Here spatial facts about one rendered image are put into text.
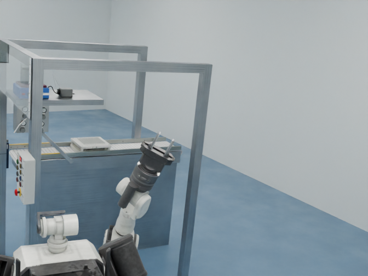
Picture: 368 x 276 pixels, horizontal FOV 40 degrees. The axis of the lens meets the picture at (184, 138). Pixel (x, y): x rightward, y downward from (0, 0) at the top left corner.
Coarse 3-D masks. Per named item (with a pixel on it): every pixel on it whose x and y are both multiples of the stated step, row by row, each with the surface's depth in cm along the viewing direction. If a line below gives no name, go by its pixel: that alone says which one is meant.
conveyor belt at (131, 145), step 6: (114, 144) 415; (120, 144) 417; (126, 144) 418; (132, 144) 420; (138, 144) 422; (156, 144) 428; (162, 144) 429; (168, 144) 431; (12, 150) 373; (18, 150) 374; (24, 150) 375; (42, 150) 380; (48, 150) 381; (54, 150) 383; (66, 150) 386; (72, 150) 387; (174, 150) 416; (180, 150) 419; (12, 156) 365; (84, 156) 377; (90, 156) 380
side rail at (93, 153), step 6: (102, 150) 383; (108, 150) 385; (114, 150) 387; (120, 150) 389; (126, 150) 392; (132, 150) 394; (138, 150) 397; (42, 156) 359; (48, 156) 361; (54, 156) 364; (60, 156) 366; (72, 156) 371; (78, 156) 373
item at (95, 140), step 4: (80, 140) 388; (84, 140) 388; (88, 140) 392; (92, 140) 390; (96, 140) 391; (100, 140) 393; (84, 144) 379; (88, 144) 381; (92, 148) 385; (96, 148) 386; (100, 148) 389; (104, 148) 389
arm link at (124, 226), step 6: (120, 216) 186; (120, 222) 187; (126, 222) 186; (132, 222) 187; (114, 228) 194; (120, 228) 189; (126, 228) 188; (132, 228) 190; (108, 234) 191; (114, 234) 192; (120, 234) 191; (126, 234) 191; (132, 234) 194
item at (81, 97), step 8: (56, 96) 361; (72, 96) 366; (80, 96) 370; (88, 96) 372; (96, 96) 376; (48, 104) 348; (56, 104) 351; (64, 104) 353; (72, 104) 356; (80, 104) 359; (88, 104) 362; (96, 104) 366
